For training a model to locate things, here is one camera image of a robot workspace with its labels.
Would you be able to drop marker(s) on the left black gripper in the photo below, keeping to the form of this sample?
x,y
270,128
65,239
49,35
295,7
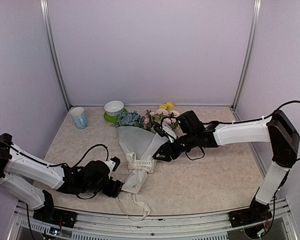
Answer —
x,y
113,190

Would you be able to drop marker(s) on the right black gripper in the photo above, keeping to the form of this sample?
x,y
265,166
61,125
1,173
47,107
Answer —
x,y
165,148

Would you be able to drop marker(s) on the cream printed ribbon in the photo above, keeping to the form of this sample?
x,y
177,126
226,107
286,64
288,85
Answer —
x,y
138,174

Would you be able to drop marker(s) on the pink fake flower bunch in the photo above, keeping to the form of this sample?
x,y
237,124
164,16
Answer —
x,y
160,116

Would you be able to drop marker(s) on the yellow fake flower stem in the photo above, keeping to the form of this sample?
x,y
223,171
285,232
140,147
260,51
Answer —
x,y
167,106

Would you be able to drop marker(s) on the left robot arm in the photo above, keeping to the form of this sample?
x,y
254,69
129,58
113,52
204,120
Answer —
x,y
17,166

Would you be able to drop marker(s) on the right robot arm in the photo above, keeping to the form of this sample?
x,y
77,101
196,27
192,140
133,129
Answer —
x,y
275,129

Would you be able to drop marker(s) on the green plate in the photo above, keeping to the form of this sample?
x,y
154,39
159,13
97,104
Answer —
x,y
111,118

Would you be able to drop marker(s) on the white ceramic bowl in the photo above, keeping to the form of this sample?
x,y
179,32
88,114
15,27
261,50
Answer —
x,y
114,108

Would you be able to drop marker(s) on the light blue mug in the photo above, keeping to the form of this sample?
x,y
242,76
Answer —
x,y
79,117

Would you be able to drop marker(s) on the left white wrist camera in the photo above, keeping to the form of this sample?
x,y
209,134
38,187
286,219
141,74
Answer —
x,y
113,163

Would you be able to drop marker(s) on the front aluminium rail base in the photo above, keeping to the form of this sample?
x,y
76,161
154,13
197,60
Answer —
x,y
102,226

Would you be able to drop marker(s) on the left aluminium frame post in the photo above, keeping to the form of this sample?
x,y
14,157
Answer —
x,y
44,5

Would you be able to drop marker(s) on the aluminium frame post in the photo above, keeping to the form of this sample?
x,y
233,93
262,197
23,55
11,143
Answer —
x,y
248,53
44,5

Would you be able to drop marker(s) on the right aluminium frame post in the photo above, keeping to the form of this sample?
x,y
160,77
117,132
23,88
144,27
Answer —
x,y
248,53

